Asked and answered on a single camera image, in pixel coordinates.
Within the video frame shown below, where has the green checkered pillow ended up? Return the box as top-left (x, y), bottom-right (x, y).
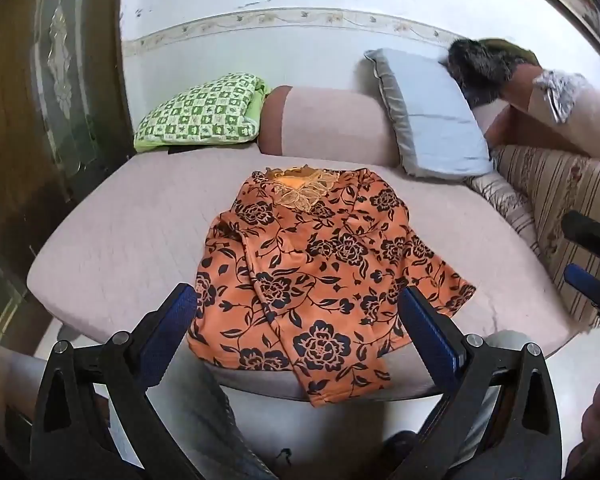
top-left (132, 72), bottom-right (272, 153)

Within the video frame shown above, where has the white lace cloth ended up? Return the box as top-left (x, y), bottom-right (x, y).
top-left (530, 70), bottom-right (588, 125)

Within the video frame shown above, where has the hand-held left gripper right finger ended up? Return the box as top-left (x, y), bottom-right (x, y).
top-left (397, 286), bottom-right (563, 480)

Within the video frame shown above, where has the pink brown clothing pile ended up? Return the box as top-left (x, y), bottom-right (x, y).
top-left (485, 67), bottom-right (600, 166)

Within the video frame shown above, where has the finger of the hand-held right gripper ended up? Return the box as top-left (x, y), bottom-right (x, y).
top-left (561, 210), bottom-right (600, 262)
top-left (563, 262), bottom-right (600, 328)

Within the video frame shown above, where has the pink bolster with brown end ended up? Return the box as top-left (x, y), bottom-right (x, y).
top-left (257, 85), bottom-right (401, 166)

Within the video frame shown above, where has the orange floral blouse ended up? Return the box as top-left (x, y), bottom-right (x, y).
top-left (187, 166), bottom-right (478, 407)

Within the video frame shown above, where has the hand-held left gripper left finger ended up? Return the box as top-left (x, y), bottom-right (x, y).
top-left (30, 282), bottom-right (201, 480)

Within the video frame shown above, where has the pink quilted bed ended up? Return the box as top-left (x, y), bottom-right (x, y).
top-left (26, 152), bottom-right (588, 403)

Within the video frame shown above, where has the dark fur garment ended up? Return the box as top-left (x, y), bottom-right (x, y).
top-left (446, 37), bottom-right (541, 108)

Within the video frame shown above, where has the dark wooden wardrobe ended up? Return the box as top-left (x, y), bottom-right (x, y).
top-left (0, 0), bottom-right (136, 351)

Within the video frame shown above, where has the light blue pillow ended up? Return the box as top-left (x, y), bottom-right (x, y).
top-left (364, 48), bottom-right (496, 179)

